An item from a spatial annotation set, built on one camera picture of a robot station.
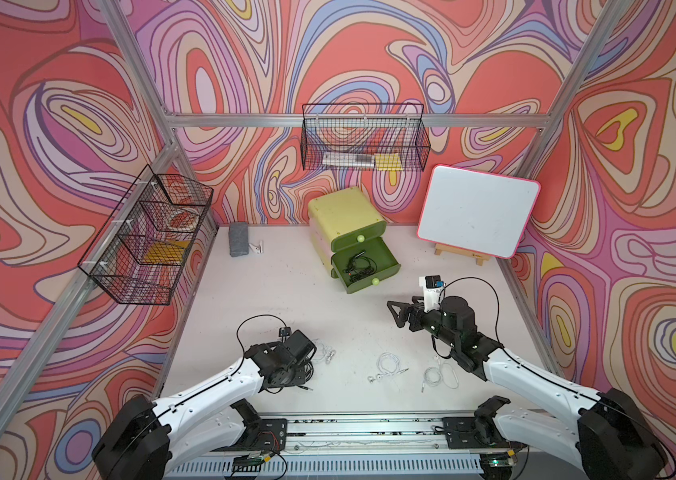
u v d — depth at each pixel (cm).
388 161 91
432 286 71
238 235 114
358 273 96
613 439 41
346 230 89
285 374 59
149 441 40
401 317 74
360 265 97
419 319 72
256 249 111
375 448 72
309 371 82
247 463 71
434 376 83
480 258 105
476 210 102
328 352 86
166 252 72
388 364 85
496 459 72
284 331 77
